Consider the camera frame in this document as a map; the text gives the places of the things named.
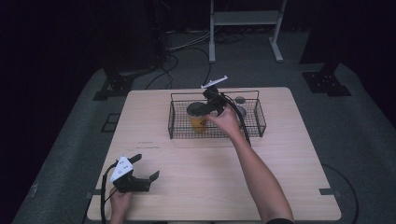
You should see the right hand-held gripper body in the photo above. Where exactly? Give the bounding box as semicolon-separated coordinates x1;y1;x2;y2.
200;75;229;117

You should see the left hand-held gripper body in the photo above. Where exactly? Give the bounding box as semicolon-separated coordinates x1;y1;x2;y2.
109;156;151;194

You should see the yellow canister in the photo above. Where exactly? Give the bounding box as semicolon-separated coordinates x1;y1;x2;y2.
186;102;209;134

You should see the black wire basket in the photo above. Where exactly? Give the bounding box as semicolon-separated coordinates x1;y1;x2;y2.
167;90;267;140

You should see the person's left hand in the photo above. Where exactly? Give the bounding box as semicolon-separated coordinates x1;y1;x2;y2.
109;187;134;218

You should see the person's right hand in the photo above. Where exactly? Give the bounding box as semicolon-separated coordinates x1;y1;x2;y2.
205;105;243;140

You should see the black stand base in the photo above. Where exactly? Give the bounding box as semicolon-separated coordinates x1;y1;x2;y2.
302;62;353;97
92;69;138;102

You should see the person's black sleeve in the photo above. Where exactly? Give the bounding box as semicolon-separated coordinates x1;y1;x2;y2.
265;217;295;224

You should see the left hand-held gripper black cable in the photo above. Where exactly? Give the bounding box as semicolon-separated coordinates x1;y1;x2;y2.
99;160;120;224

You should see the hand-held gripper black cable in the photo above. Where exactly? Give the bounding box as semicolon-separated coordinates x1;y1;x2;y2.
219;92;252;147
99;160;120;224

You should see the black floor cable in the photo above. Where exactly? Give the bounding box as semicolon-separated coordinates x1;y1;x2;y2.
321;162;360;224
145;46;213;91

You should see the right hand-held gripper black cable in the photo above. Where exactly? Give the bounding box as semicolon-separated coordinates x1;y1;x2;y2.
219;92;252;147

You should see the white floor cable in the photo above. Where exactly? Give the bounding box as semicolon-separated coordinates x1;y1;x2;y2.
167;30;213;52

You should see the white metal table frame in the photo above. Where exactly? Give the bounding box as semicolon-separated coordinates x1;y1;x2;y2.
208;0;288;63

